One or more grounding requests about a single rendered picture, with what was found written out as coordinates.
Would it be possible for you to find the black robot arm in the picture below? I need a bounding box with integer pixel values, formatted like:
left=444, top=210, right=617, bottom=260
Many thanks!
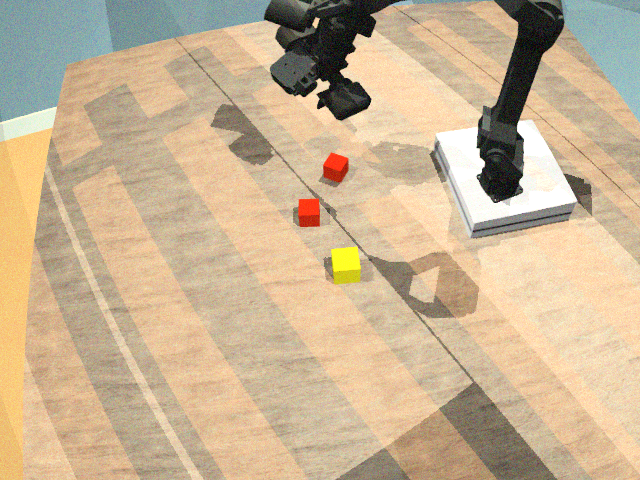
left=264, top=0, right=565, bottom=203

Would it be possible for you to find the red cube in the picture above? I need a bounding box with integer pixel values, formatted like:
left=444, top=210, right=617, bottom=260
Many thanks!
left=298, top=199, right=320, bottom=227
left=323, top=152, right=349, bottom=183

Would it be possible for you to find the yellow cube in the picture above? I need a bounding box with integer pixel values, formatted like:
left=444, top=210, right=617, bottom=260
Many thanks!
left=331, top=247, right=361, bottom=285

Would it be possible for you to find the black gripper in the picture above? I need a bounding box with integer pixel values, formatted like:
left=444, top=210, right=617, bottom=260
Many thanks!
left=275, top=25, right=372, bottom=121

